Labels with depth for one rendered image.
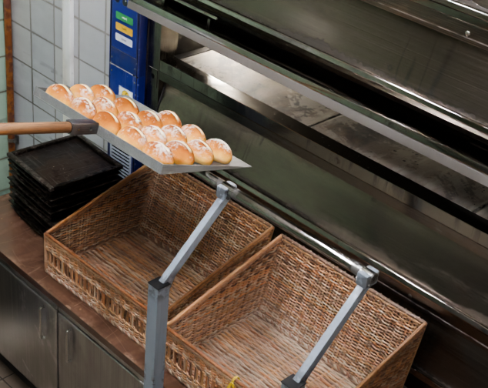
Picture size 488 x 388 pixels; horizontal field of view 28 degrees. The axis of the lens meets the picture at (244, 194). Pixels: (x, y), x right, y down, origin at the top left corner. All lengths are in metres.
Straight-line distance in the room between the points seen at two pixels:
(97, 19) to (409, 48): 1.32
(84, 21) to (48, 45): 0.28
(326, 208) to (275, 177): 0.21
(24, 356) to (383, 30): 1.71
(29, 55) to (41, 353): 1.20
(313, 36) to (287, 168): 0.45
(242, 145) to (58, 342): 0.87
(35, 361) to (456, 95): 1.74
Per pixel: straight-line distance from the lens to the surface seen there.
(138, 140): 2.55
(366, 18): 2.57
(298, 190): 2.88
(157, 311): 2.55
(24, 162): 3.34
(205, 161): 2.59
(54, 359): 3.27
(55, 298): 3.09
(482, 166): 2.26
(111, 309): 2.95
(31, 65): 3.87
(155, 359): 2.65
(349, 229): 2.77
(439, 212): 2.56
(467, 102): 2.40
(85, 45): 3.53
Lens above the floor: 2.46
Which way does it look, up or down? 31 degrees down
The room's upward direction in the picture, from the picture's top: 6 degrees clockwise
